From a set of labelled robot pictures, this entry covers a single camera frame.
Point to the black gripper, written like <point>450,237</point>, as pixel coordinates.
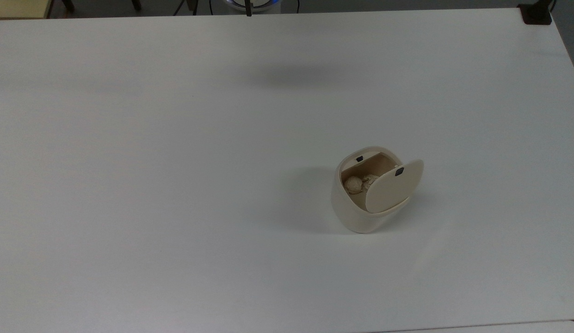
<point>248,3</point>

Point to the cream trash bin lid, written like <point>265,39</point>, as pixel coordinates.
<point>391,189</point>

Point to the cream plastic trash bin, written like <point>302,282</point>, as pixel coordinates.
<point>356,217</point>

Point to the crumpled paper ball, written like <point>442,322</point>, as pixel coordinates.
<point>353,185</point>
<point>370,180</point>

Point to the beige cabinet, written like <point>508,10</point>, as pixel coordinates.
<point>18,8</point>

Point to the black clamp stand pole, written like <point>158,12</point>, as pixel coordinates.
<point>536,14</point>

